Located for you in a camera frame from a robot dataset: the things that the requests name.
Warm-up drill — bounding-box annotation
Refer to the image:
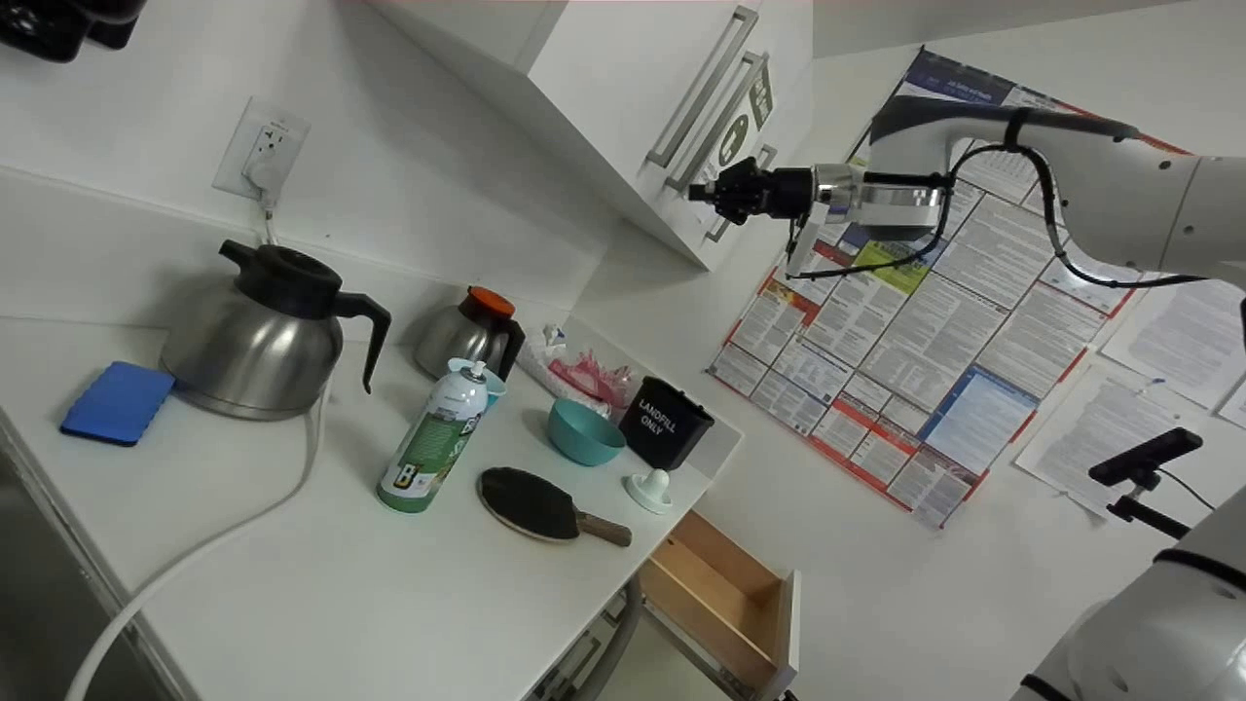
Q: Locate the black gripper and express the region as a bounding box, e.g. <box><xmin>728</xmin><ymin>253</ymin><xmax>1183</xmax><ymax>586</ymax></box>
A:
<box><xmin>689</xmin><ymin>155</ymin><xmax>861</xmax><ymax>228</ymax></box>

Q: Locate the plain white cabinet door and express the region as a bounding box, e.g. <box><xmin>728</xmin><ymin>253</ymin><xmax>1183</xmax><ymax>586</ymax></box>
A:
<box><xmin>526</xmin><ymin>0</ymin><xmax>768</xmax><ymax>202</ymax></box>

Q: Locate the open wooden drawer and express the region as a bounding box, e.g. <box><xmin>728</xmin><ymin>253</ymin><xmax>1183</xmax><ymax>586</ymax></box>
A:
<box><xmin>633</xmin><ymin>505</ymin><xmax>803</xmax><ymax>701</ymax></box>

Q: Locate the white lower cabinet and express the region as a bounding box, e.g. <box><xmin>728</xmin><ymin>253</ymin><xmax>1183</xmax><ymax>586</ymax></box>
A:
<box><xmin>521</xmin><ymin>567</ymin><xmax>652</xmax><ymax>701</ymax></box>

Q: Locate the clear tub of pink packets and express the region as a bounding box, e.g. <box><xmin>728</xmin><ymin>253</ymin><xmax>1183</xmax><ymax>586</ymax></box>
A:
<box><xmin>537</xmin><ymin>320</ymin><xmax>645</xmax><ymax>418</ymax></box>

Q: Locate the black square container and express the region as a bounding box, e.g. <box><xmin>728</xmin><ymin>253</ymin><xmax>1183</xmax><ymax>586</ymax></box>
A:
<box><xmin>615</xmin><ymin>372</ymin><xmax>715</xmax><ymax>476</ymax></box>

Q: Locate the teal bowl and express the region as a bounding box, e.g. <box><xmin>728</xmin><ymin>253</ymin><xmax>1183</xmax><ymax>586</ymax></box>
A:
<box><xmin>539</xmin><ymin>394</ymin><xmax>632</xmax><ymax>472</ymax></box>

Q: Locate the small white plastic cap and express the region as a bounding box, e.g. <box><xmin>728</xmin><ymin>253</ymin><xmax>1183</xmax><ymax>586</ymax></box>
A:
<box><xmin>623</xmin><ymin>464</ymin><xmax>676</xmax><ymax>514</ymax></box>

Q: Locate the small steel carafe orange lid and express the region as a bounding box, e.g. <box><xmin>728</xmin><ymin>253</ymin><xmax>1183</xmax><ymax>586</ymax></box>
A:
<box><xmin>407</xmin><ymin>285</ymin><xmax>529</xmax><ymax>384</ymax></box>

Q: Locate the green soap bottle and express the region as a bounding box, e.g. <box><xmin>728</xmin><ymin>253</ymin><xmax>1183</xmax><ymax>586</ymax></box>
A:
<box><xmin>373</xmin><ymin>354</ymin><xmax>507</xmax><ymax>518</ymax></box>

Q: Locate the white printed paper sheet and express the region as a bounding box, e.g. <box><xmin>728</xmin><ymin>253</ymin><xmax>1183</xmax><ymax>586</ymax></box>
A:
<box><xmin>1008</xmin><ymin>354</ymin><xmax>1246</xmax><ymax>520</ymax></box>
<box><xmin>1096</xmin><ymin>276</ymin><xmax>1246</xmax><ymax>420</ymax></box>

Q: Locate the large steel carafe black lid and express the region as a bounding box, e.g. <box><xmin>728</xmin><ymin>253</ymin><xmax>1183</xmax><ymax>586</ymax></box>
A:
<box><xmin>154</xmin><ymin>233</ymin><xmax>395</xmax><ymax>423</ymax></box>

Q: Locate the blue sponge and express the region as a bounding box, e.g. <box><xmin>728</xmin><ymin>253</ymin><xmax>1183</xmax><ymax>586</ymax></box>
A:
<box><xmin>53</xmin><ymin>358</ymin><xmax>180</xmax><ymax>450</ymax></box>

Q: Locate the black appliance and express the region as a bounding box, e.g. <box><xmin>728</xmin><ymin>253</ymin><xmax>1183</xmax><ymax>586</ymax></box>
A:
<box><xmin>0</xmin><ymin>0</ymin><xmax>149</xmax><ymax>62</ymax></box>

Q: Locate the steel sink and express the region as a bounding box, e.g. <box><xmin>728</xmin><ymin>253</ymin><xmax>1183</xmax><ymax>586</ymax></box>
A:
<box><xmin>0</xmin><ymin>400</ymin><xmax>198</xmax><ymax>701</ymax></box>

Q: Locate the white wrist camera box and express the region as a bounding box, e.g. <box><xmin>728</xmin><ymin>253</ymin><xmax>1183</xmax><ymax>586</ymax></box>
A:
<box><xmin>850</xmin><ymin>170</ymin><xmax>956</xmax><ymax>239</ymax></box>

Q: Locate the large coloured wall poster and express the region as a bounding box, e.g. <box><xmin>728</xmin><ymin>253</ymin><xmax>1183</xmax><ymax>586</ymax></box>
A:
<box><xmin>706</xmin><ymin>48</ymin><xmax>1217</xmax><ymax>535</ymax></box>

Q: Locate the white wall cabinet wooden inside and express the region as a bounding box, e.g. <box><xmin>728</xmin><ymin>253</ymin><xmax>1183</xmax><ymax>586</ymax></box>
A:
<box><xmin>367</xmin><ymin>0</ymin><xmax>817</xmax><ymax>271</ymax></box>

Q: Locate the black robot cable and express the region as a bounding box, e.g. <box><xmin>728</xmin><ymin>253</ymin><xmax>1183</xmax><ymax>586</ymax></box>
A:
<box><xmin>787</xmin><ymin>110</ymin><xmax>1212</xmax><ymax>296</ymax></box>

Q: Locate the white wall outlet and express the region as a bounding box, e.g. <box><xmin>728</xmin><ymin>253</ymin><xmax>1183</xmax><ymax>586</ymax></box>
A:
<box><xmin>209</xmin><ymin>94</ymin><xmax>314</xmax><ymax>207</ymax></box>

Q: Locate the white power cable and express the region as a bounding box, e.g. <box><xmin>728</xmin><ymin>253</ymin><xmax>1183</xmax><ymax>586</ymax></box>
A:
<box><xmin>63</xmin><ymin>384</ymin><xmax>327</xmax><ymax>701</ymax></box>

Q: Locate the black camera on tripod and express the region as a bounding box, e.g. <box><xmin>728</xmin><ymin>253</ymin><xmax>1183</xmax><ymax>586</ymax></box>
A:
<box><xmin>1085</xmin><ymin>423</ymin><xmax>1207</xmax><ymax>540</ymax></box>

